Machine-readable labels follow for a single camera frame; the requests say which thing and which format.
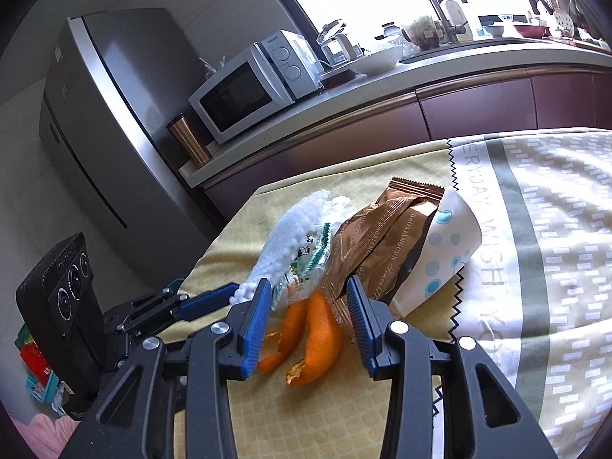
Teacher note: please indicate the white blue-dotted paper wrapper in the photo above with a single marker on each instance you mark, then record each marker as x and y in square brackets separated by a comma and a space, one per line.
[447, 248]

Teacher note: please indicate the copper travel tumbler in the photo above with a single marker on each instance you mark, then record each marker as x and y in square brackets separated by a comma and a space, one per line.
[189, 141]

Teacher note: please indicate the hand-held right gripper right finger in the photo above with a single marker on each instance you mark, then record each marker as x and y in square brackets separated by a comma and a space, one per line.
[358, 325]

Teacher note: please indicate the glass jar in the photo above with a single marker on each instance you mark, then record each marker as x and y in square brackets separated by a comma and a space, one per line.
[423, 31]

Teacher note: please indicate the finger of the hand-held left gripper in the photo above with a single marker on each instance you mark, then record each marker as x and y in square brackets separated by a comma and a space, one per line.
[205, 303]

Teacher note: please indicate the white microwave oven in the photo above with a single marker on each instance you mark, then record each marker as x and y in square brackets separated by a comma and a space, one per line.
[229, 95]

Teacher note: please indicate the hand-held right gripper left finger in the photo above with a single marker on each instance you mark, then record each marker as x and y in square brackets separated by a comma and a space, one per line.
[256, 325]

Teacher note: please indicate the white foam fruit net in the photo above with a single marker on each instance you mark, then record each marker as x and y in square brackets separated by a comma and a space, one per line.
[291, 234]

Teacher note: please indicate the silver refrigerator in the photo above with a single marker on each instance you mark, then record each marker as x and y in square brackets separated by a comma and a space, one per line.
[119, 105]

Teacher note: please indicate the large orange peel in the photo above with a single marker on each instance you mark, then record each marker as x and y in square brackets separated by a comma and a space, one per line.
[320, 339]

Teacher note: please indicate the white and grey patterned cloth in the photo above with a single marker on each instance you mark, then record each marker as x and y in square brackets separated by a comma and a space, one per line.
[550, 296]

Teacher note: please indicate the blue and white bowl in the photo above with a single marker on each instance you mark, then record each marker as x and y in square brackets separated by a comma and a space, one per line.
[495, 26]

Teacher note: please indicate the small orange peel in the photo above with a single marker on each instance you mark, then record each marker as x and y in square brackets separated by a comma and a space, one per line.
[291, 325]

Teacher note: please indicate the white slotted spatula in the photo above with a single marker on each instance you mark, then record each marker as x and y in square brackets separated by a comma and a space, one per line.
[563, 19]

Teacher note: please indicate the kitchen counter with purple cabinets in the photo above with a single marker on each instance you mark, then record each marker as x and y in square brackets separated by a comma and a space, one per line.
[478, 105]

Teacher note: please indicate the brown snack wrapper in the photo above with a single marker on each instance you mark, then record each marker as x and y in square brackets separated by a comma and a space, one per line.
[382, 244]

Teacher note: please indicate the person's pink clothing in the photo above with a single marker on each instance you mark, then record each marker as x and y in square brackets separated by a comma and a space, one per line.
[40, 432]

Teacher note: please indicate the white ceramic bowl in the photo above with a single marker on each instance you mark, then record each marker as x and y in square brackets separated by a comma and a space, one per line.
[377, 62]

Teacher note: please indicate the glass kettle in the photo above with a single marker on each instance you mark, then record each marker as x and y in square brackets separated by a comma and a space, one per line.
[334, 50]

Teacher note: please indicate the red pan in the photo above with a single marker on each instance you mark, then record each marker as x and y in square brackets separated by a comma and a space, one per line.
[530, 30]

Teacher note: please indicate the green and white wrapper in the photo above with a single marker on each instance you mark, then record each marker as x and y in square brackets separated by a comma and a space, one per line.
[306, 260]

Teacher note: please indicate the yellow checked tablecloth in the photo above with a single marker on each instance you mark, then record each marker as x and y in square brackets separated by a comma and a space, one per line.
[311, 420]

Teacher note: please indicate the white soap bottle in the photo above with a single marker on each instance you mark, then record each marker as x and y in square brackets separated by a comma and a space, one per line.
[454, 12]

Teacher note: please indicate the metal kitchen faucet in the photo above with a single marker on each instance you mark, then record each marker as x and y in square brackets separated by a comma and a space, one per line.
[454, 28]

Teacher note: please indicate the colourful cardboard boxes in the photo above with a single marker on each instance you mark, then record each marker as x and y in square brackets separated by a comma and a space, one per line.
[36, 368]

